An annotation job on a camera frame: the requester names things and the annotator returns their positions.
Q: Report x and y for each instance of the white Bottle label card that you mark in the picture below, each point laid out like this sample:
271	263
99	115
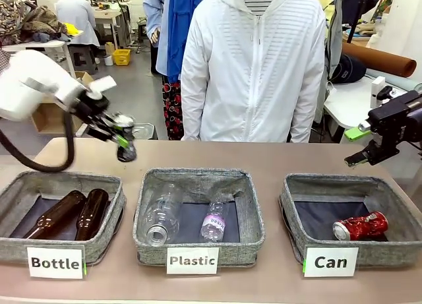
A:
55	262

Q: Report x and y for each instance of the small white upright box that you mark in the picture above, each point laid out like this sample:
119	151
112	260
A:
378	92

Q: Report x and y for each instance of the clear glass bin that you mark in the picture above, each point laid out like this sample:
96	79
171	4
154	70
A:
145	130

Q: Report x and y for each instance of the black stool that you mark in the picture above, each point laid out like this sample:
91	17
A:
82	58

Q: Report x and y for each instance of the camouflage clothes pile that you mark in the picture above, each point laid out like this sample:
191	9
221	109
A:
29	23

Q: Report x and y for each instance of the navy baseball cap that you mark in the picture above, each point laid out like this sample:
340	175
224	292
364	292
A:
349	70

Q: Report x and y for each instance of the small white bucket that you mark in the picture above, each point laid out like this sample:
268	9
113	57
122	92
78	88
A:
108	60

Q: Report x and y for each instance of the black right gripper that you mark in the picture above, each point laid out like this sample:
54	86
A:
392	119

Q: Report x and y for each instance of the white folding table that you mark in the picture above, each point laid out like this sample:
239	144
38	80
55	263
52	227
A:
39	45

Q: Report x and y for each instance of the grey fabric roll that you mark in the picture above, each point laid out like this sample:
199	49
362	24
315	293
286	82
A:
397	81

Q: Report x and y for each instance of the brown glass bottle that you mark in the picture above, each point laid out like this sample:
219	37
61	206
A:
94	215
54	215

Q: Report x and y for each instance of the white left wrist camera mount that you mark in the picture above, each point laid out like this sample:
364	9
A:
102	85

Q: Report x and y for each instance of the person in white jacket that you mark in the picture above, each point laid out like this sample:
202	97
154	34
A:
254	79

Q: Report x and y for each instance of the grey fabric basket labelled Bottle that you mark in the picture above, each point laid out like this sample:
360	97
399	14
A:
108	248

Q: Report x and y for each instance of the person in dark clothes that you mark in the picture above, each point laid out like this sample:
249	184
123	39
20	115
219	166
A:
361	4

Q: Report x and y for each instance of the person in pale blue coat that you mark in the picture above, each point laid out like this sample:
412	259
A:
76	17

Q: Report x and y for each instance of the white Plastic label card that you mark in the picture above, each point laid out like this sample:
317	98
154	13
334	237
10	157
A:
192	260

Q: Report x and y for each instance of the large clear plastic bottle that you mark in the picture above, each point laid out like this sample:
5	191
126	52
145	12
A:
161	215

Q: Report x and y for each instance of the brown paper roll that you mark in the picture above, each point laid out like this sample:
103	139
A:
379	58

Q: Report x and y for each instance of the white cloth work table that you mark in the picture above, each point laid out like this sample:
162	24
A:
346	99

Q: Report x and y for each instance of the grey fabric basket labelled Can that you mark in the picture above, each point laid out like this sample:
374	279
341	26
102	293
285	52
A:
379	253

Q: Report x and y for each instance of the red crushed drink can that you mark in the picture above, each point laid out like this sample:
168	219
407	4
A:
361	225

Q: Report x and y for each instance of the black crushed drink can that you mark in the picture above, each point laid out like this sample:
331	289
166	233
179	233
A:
127	150

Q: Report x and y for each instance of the brown cardboard box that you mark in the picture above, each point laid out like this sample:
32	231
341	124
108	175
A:
49	117

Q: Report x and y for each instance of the small clear plastic bottle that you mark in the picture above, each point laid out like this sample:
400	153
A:
214	221

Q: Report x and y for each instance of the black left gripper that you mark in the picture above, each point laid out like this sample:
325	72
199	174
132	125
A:
90	111

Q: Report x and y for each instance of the white Can label card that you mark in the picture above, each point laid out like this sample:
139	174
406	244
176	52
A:
330	262

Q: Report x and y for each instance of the bright blue scarf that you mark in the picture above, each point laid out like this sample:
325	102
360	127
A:
179	27

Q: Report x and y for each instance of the black red floral trousers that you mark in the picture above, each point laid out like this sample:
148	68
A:
171	109

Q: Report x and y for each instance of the grey fabric basket labelled Plastic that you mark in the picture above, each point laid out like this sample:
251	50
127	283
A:
198	182

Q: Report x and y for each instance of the yellow cloth item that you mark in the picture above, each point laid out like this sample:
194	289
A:
72	28

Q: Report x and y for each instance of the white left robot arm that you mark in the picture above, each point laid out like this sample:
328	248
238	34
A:
26	86

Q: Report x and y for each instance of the yellow plastic crate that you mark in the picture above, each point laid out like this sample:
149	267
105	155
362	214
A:
121	57

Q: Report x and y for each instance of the white background desk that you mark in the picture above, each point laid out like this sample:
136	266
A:
107	15

